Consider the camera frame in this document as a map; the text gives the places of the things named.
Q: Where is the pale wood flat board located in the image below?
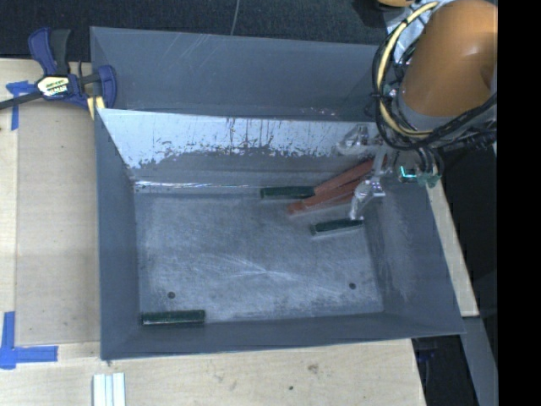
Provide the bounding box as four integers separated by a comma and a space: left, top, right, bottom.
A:
14, 59, 103, 347

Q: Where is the red-brown flat block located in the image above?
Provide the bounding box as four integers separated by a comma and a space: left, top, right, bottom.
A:
287, 182, 366, 217
313, 158, 377, 196

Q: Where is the grey metal bin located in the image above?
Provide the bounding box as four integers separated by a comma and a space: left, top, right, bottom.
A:
89, 25, 467, 361

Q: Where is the dark green flat block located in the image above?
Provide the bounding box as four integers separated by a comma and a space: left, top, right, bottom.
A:
259, 185, 316, 200
140, 309, 207, 326
309, 218, 364, 237

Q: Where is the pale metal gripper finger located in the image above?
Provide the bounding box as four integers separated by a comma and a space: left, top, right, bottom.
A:
336, 123, 381, 154
348, 178, 386, 222

